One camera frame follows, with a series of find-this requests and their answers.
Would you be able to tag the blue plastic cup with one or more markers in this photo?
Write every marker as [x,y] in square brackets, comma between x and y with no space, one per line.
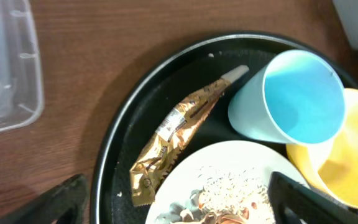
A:
[297,98]

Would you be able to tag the yellow plastic bowl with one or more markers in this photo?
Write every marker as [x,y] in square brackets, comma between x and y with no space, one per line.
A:
[332,167]

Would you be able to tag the gold snack wrapper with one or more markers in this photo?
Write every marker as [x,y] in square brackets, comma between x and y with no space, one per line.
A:
[158,157]

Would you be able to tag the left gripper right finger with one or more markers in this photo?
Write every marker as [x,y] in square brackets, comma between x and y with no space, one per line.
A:
[294,203]

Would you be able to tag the round black serving tray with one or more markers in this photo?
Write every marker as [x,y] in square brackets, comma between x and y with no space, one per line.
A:
[152,98]

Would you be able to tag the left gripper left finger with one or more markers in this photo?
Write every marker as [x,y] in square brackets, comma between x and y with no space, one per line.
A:
[62,204]

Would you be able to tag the grey plate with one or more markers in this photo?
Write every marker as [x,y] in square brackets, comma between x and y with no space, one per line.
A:
[241,160]

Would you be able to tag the food scraps on plate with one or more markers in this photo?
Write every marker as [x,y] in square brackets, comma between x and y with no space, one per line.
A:
[225,198]

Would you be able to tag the clear plastic waste bin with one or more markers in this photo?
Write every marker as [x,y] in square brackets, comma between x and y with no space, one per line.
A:
[21,81]

